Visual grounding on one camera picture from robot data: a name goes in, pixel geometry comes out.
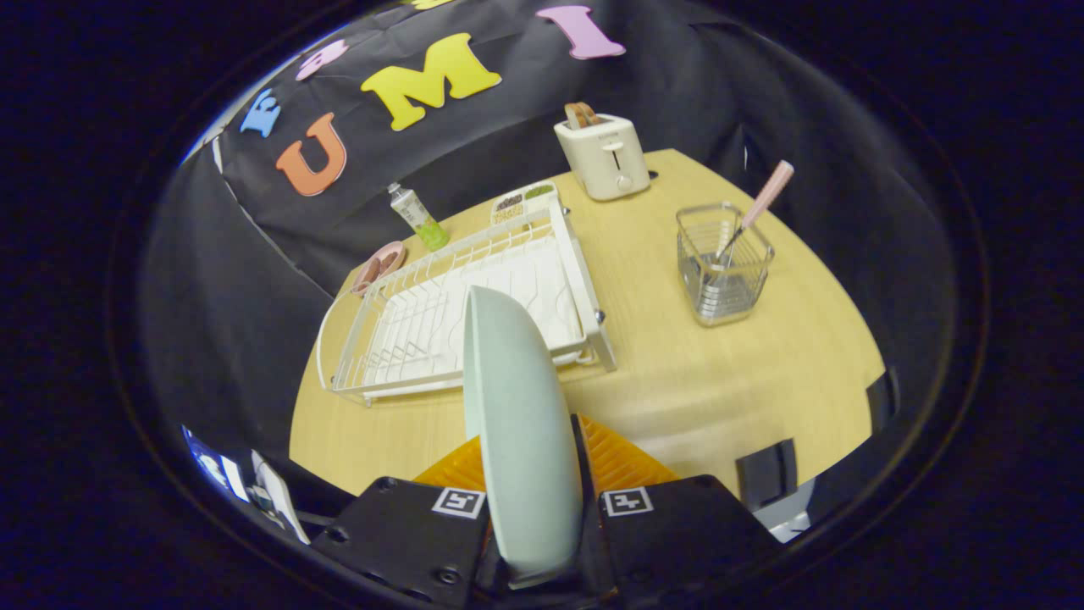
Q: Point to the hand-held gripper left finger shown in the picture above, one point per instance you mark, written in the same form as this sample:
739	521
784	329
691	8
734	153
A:
406	534

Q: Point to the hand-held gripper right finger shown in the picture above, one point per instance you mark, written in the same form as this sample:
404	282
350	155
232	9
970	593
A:
677	534

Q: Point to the pale green plate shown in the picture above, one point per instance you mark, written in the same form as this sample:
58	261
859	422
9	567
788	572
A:
521	424

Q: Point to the pink shallow dish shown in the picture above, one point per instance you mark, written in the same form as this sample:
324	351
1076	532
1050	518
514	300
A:
378	267

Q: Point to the dark rectangular block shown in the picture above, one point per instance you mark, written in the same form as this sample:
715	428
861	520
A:
766	470
882	398

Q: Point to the blue white object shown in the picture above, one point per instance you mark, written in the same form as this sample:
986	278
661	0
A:
216	466

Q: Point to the clear bottle with green liquid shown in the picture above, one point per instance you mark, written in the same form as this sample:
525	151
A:
419	219

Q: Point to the white divided tray with grains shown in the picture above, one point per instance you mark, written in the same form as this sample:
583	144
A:
525	202

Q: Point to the cream toaster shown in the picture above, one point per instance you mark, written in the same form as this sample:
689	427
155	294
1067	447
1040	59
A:
605	161

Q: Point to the brown bread slice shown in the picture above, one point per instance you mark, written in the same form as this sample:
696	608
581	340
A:
582	114

